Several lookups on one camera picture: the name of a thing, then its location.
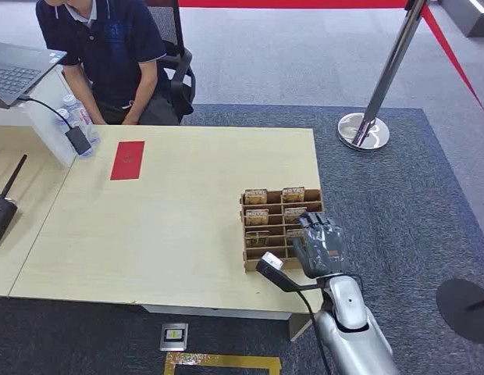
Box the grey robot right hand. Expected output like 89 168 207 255
292 211 348 280

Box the wooden slotted card holder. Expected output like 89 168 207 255
239 188 324 273

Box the person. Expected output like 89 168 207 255
36 0 180 127

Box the dark grey floor mat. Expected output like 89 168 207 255
0 103 484 375

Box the black round floor base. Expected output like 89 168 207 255
436 278 484 345

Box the metal floor socket box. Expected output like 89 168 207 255
160 323 189 353

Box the red barrier belt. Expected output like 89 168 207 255
179 0 409 9
421 4 484 113

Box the black office chair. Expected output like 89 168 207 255
144 0 197 124

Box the red envelope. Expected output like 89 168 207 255
109 141 145 181

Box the grey platform block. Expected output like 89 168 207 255
439 0 484 38

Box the black power adapter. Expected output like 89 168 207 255
65 125 93 157

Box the clear plastic water bottle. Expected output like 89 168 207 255
62 94 101 146
55 107 95 159

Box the white laptop stand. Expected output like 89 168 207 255
0 67 79 170

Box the black router with antennas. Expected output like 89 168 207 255
0 148 28 251

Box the grey laptop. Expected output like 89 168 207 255
0 41 67 109

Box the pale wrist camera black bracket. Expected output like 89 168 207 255
256 252 326 294

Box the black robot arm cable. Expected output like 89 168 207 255
296 288 333 375

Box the chrome stanchion post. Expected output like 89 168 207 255
337 0 428 152

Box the black laptop power cable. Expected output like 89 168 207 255
17 95 73 130

